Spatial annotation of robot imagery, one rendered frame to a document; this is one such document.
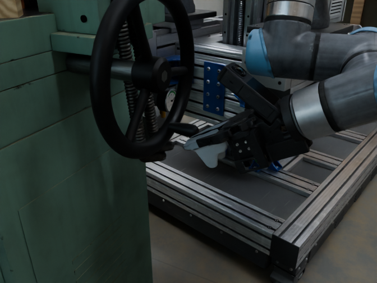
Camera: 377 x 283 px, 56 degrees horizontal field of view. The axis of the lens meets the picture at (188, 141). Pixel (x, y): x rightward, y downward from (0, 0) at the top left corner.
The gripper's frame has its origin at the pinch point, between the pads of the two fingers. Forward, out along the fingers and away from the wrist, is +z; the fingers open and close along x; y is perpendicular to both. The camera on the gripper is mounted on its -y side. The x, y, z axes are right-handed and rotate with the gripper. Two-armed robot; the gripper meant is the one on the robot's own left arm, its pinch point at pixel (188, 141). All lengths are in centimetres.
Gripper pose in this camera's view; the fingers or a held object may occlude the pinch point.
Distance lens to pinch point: 63.4
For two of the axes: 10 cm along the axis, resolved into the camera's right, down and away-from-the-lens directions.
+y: 4.5, 8.8, 1.8
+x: 4.5, -3.9, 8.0
